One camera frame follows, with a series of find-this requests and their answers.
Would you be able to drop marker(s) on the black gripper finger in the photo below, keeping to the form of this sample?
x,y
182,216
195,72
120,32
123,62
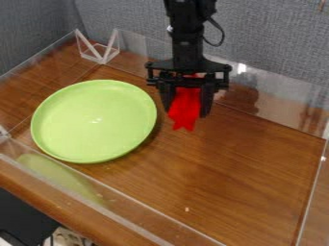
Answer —
x,y
167,92
206,98

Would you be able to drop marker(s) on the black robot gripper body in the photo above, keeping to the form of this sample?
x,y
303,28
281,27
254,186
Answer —
x,y
187,69

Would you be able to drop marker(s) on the red plastic block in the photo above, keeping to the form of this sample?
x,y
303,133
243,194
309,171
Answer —
x,y
184,108

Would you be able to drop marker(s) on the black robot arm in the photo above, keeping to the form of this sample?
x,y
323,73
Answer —
x,y
190,17

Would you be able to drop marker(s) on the green round plate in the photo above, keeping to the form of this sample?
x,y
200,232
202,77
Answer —
x,y
93,121

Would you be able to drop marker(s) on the white power strip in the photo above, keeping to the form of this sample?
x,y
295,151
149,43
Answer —
x,y
64,237

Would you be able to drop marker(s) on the clear acrylic enclosure wall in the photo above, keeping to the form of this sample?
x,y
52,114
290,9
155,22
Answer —
x,y
240,182

